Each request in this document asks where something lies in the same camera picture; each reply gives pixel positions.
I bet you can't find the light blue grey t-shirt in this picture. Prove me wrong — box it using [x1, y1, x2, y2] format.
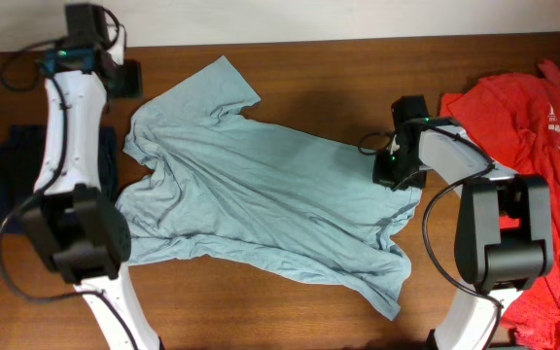
[117, 58, 421, 319]

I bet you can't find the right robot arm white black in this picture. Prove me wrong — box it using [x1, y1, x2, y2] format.
[373, 117, 554, 349]

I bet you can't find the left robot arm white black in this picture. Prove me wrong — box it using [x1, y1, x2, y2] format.
[17, 47, 163, 349]

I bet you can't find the folded black Nike garment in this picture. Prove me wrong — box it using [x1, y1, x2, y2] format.
[0, 124, 119, 225]

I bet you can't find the red t-shirt with print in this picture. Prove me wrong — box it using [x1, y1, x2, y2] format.
[439, 60, 560, 349]

